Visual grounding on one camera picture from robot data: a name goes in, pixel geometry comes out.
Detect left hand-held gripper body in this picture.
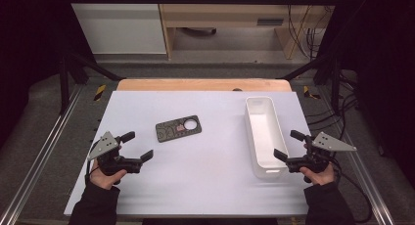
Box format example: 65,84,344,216
87,130,145,178

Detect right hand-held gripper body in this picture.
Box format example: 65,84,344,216
286,130,358,174

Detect person's left hand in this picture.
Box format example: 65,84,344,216
89,158,128,191

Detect person's right hand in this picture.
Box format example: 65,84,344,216
299,143,338,187

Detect white plastic bin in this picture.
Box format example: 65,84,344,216
244,96,291,181

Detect yellow black hazard tape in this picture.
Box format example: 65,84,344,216
93,84,108,103
302,85,322,101

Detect white table mat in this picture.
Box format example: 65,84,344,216
63,90,341,217

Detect black curtain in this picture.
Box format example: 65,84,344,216
321,0,415,190
0,0,96,151

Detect white cabinet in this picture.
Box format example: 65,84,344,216
64,0,168,56

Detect light wooden desk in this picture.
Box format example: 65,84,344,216
156,0,329,61

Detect black floor cables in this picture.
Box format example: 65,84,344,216
305,70,360,142

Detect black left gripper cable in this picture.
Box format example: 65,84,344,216
84,157,100,187

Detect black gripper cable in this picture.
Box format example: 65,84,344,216
327,153,374,225
84,157,100,187

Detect aluminium floor rail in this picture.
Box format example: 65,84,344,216
316,87,396,225
0,84,84,225

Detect black frame strut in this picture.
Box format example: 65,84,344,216
276,52,343,115
59,51,125,115

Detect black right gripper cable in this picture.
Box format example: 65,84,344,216
327,153,374,225

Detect hanging background cables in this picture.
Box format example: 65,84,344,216
286,3,329,61

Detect black horizontal frame bar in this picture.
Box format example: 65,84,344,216
64,0,342,6

